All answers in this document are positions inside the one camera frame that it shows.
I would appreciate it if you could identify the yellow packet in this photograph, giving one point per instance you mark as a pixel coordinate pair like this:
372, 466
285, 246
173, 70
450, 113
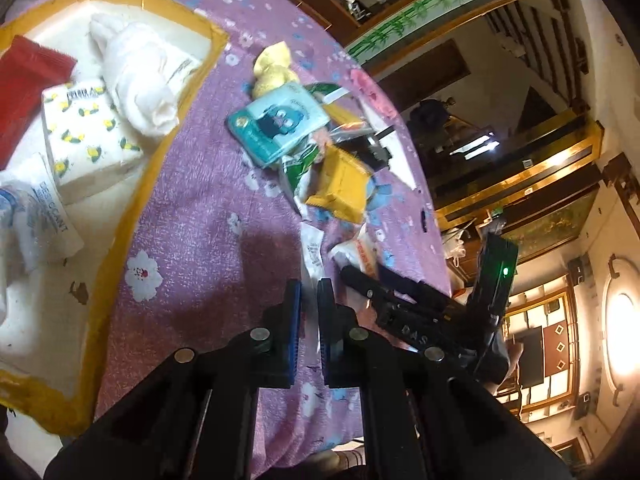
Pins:
340, 185

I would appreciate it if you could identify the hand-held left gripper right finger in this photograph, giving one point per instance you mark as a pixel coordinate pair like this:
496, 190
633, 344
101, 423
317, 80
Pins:
325, 332

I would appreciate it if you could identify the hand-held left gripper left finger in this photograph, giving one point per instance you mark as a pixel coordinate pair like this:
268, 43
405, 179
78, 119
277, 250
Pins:
294, 320

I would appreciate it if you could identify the round ceiling lamp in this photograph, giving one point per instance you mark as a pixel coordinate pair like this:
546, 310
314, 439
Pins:
620, 315

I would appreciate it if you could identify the white glove packet red print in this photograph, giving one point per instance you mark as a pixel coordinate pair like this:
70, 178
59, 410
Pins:
357, 255

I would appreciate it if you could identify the slim white sachet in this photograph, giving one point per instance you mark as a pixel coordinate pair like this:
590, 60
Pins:
312, 255

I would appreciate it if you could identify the yellow towel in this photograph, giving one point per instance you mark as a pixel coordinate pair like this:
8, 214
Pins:
272, 72

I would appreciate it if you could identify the brown wooden door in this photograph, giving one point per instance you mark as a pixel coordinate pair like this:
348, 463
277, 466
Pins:
425, 70

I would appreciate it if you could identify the purple floral tablecloth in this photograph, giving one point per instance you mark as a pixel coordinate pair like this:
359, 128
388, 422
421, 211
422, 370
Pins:
210, 200

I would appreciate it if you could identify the wooden cabinet bamboo print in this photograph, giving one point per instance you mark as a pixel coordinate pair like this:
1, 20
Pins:
435, 2

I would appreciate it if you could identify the green and white packet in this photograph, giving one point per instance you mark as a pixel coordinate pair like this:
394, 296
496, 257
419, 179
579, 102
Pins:
297, 182

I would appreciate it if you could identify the teal cartoon tissue pack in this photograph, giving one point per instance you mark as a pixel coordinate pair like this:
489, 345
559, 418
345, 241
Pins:
280, 120

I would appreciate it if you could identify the black marker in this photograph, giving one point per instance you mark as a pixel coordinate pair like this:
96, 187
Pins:
425, 220

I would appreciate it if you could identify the lemon print tissue pack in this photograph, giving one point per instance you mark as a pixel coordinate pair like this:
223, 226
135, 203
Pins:
85, 145

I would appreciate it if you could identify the pink cloth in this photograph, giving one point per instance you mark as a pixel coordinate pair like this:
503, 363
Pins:
372, 92

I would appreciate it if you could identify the white towel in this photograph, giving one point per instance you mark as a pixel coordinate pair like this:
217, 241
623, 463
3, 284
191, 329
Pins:
135, 70

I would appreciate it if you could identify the wooden staircase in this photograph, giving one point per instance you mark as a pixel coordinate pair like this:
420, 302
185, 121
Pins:
545, 35

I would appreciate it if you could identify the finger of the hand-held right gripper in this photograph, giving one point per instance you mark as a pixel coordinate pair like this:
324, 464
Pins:
357, 280
410, 287

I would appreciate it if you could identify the white desiccant bag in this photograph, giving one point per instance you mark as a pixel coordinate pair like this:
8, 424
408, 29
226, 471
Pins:
45, 220

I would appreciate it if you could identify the white foam box yellow tape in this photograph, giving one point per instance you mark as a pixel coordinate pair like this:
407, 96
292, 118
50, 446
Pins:
125, 210

